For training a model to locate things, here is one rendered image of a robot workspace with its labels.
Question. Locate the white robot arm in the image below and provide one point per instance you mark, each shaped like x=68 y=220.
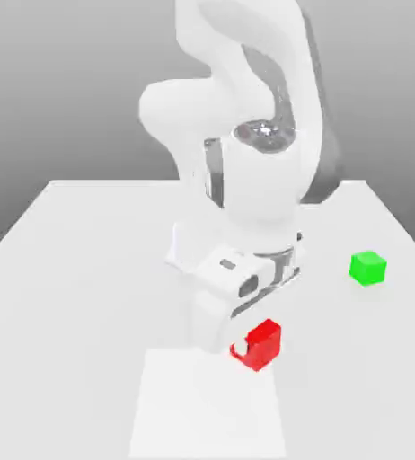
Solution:
x=257 y=179

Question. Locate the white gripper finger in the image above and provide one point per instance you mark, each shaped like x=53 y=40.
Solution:
x=240 y=347

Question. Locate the small red cube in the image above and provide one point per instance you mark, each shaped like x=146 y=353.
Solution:
x=263 y=343

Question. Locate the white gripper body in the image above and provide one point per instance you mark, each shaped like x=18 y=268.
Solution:
x=211 y=323

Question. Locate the small green cube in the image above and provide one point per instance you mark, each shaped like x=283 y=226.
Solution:
x=368 y=268

